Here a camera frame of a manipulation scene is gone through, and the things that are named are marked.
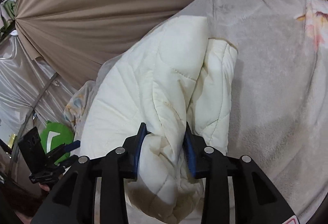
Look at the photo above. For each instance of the green plush pillow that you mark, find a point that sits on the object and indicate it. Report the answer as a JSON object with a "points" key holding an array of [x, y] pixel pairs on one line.
{"points": [[54, 135]]}

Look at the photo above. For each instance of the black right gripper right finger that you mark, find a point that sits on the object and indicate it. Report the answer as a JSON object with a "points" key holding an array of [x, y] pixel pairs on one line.
{"points": [[202, 160]]}

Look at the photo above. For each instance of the beige curtain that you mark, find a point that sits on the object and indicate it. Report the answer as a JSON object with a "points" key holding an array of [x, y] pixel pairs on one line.
{"points": [[76, 37]]}

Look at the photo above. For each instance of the cream quilted jacket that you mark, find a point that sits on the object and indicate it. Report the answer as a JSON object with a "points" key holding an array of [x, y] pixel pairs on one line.
{"points": [[177, 76]]}

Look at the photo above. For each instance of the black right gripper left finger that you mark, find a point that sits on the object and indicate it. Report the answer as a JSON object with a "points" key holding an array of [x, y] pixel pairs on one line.
{"points": [[125, 159]]}

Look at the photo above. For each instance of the grey floral bed blanket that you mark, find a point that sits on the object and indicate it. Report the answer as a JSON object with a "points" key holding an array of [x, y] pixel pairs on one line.
{"points": [[278, 92]]}

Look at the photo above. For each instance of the silver satin curtain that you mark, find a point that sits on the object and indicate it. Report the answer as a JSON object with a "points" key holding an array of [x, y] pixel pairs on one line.
{"points": [[22, 86]]}

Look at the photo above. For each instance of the person's left hand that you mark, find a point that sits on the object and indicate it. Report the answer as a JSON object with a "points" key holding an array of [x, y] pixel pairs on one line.
{"points": [[44, 187]]}

